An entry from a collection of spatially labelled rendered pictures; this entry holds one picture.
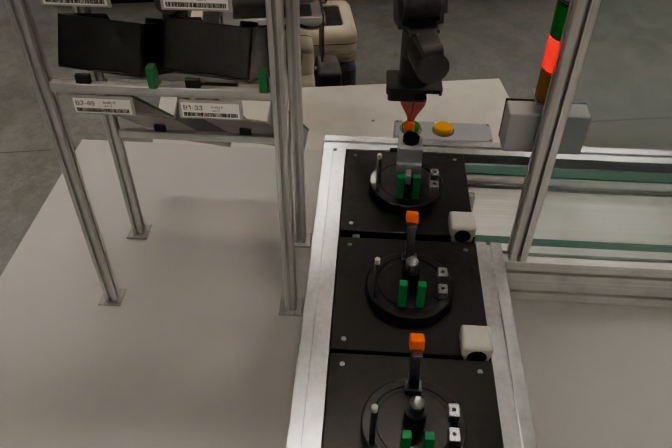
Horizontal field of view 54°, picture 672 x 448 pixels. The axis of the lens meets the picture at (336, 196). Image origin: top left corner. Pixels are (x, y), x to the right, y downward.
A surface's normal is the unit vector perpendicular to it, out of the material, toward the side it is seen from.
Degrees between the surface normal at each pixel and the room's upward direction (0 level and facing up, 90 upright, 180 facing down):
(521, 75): 0
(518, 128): 90
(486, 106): 0
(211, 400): 0
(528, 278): 90
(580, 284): 90
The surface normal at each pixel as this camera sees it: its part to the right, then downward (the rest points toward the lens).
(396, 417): 0.01, -0.76
